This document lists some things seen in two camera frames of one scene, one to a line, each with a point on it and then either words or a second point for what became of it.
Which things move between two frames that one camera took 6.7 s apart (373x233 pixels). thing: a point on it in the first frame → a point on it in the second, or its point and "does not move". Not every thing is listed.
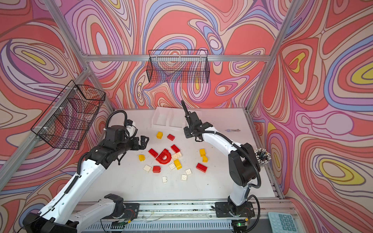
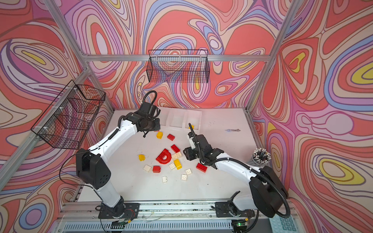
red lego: [175, 148] does not move
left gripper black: [137, 146] → [158, 127]
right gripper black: [188, 135] → [189, 154]
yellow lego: [178, 164] does not move
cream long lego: [177, 156] does not move
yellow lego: [160, 135] does not move
